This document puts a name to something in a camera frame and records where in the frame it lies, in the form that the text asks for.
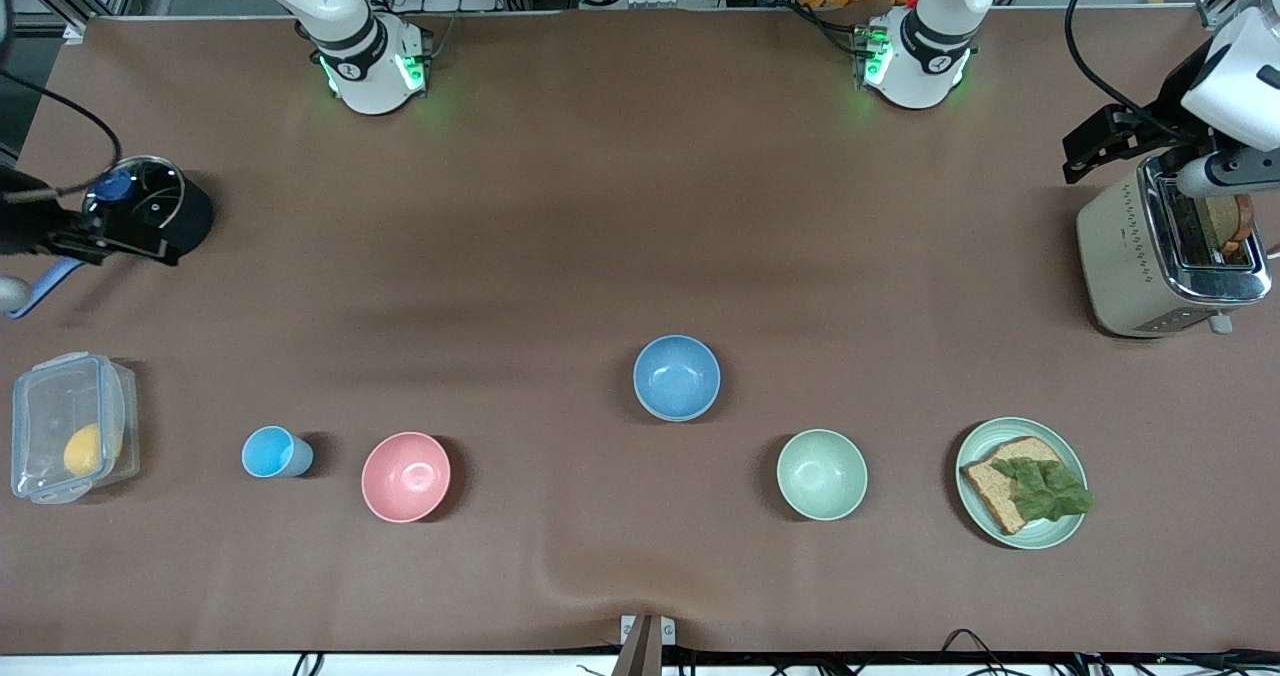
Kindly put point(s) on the clear plastic lidded container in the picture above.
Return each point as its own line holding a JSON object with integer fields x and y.
{"x": 50, "y": 406}

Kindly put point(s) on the glass lid with blue knob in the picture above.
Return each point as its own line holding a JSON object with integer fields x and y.
{"x": 150, "y": 181}

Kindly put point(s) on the blue bowl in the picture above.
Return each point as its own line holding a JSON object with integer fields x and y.
{"x": 677, "y": 376}

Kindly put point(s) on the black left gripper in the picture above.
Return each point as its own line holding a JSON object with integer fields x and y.
{"x": 1166, "y": 124}

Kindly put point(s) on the blue cup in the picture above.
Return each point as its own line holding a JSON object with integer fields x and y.
{"x": 268, "y": 452}

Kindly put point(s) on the toast slice in toaster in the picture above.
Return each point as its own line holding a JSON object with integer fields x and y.
{"x": 1228, "y": 226}

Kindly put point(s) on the brown bread slice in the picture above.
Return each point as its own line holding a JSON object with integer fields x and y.
{"x": 990, "y": 486}

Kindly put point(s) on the green lettuce leaf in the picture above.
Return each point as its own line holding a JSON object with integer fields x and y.
{"x": 1045, "y": 491}

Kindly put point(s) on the metal table edge bracket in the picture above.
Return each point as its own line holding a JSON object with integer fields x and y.
{"x": 668, "y": 631}

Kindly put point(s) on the beige and chrome toaster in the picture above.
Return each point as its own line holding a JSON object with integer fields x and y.
{"x": 1120, "y": 256}

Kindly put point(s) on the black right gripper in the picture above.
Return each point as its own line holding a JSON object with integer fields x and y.
{"x": 22, "y": 228}

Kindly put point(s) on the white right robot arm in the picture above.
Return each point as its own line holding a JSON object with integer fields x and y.
{"x": 365, "y": 66}

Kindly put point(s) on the yellow lemon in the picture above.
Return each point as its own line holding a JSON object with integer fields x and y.
{"x": 85, "y": 451}

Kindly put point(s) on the pink bowl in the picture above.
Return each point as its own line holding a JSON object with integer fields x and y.
{"x": 405, "y": 476}

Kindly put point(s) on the pale green plate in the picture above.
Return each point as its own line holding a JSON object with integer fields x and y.
{"x": 1050, "y": 531}

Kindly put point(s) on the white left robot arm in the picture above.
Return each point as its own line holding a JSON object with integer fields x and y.
{"x": 925, "y": 56}

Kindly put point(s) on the brown table cover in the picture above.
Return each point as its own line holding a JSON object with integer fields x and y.
{"x": 640, "y": 206}

